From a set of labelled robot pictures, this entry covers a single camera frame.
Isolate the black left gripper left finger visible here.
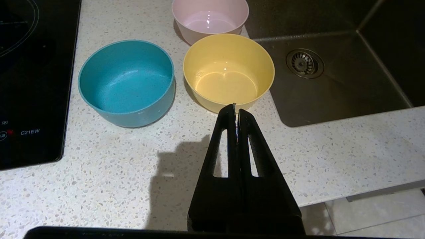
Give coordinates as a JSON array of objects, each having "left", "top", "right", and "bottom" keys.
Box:
[{"left": 188, "top": 104, "right": 245, "bottom": 232}]

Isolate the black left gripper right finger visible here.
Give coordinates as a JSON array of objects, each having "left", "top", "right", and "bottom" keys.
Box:
[{"left": 238, "top": 109, "right": 305, "bottom": 234}]

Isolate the stainless steel sink basin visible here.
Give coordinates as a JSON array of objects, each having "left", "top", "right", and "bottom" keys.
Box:
[{"left": 246, "top": 0, "right": 425, "bottom": 127}]

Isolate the round metal sink drain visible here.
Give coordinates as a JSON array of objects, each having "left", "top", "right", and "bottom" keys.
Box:
[{"left": 286, "top": 48, "right": 325, "bottom": 79}]

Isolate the yellow plastic bowl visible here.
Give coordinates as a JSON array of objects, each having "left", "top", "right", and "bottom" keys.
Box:
[{"left": 183, "top": 33, "right": 275, "bottom": 114}]

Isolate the blue plastic bowl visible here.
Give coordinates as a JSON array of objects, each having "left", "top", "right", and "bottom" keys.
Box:
[{"left": 78, "top": 40, "right": 176, "bottom": 128}]

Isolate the pink plastic bowl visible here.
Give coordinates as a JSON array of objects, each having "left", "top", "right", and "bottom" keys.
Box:
[{"left": 172, "top": 0, "right": 249, "bottom": 46}]

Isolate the black induction cooktop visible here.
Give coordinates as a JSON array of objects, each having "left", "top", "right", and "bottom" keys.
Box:
[{"left": 0, "top": 0, "right": 82, "bottom": 171}]

